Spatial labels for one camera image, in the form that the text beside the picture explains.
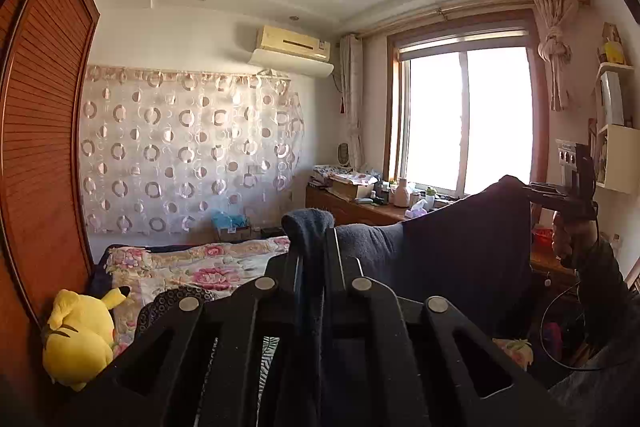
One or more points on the green-capped bottle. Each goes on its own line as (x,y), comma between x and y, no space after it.
(430,199)

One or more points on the floral bedsheet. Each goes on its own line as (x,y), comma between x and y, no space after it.
(200,267)

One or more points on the red box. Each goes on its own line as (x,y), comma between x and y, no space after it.
(542,238)

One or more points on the yellow figurine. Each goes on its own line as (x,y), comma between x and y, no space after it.
(612,49)

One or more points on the tissue pack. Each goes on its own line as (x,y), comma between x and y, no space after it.
(417,211)

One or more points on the wooden low cabinet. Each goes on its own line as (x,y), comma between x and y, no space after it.
(340,207)

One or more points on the dark circle-patterned pillow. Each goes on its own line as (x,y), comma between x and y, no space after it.
(170,299)

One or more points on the person's grey trousers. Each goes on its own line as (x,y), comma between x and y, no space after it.
(590,392)

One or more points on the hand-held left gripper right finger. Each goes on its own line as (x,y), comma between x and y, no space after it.
(345,277)

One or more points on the floral cloth pile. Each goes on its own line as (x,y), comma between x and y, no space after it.
(345,174)

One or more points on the circle-patterned sheer curtain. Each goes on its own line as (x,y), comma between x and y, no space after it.
(190,147)

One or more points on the wooden-framed window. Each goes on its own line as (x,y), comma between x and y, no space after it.
(450,122)

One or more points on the tied pink window curtain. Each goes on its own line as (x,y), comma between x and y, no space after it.
(555,52)

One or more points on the person's right forearm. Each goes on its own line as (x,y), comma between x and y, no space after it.
(605,292)

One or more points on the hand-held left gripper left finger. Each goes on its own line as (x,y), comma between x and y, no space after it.
(282,277)

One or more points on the person's right hand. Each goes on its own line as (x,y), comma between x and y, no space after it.
(567,242)

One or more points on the pink thermos jug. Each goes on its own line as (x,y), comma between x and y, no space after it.
(401,194)

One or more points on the white wall shelf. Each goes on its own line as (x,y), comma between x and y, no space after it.
(620,152)

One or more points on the cream wall air conditioner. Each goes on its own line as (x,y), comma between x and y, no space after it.
(292,42)

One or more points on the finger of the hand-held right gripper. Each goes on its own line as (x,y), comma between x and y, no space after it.
(545,187)
(545,197)

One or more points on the small desk fan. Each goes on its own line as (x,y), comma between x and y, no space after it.
(344,154)

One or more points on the yellow plush toy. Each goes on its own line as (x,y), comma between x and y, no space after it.
(80,337)

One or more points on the cardboard box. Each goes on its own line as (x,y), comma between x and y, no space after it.
(350,191)

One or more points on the navy printed t-shirt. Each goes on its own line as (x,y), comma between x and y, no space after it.
(450,257)

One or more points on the pale window curtain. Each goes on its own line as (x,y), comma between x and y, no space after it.
(352,97)

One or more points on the wooden louvred wardrobe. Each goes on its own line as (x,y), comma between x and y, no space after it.
(45,132)

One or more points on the strawberry cushion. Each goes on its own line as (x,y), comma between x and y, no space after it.
(517,354)

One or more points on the light blue plastic bag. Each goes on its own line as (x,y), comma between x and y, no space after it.
(229,221)

